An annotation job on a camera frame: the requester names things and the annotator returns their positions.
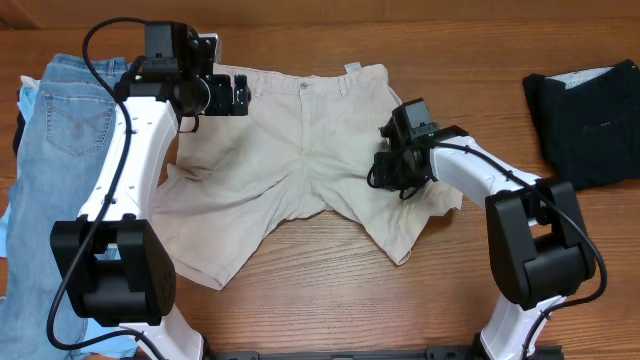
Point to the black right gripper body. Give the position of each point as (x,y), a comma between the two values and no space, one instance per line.
(397,173)

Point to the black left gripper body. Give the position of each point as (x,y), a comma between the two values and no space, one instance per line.
(219,102)

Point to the beige cotton shorts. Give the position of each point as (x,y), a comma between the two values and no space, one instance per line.
(305,146)

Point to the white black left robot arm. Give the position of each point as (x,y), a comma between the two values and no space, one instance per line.
(114,268)

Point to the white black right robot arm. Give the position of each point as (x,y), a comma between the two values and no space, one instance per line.
(539,251)

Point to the light blue denim jeans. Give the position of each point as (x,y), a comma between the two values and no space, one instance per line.
(59,159)

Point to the folded black garment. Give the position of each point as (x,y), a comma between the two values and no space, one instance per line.
(587,123)

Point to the white garment under jeans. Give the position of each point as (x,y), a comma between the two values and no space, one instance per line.
(30,82)

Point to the light blue shirt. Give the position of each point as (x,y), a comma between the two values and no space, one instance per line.
(111,349)

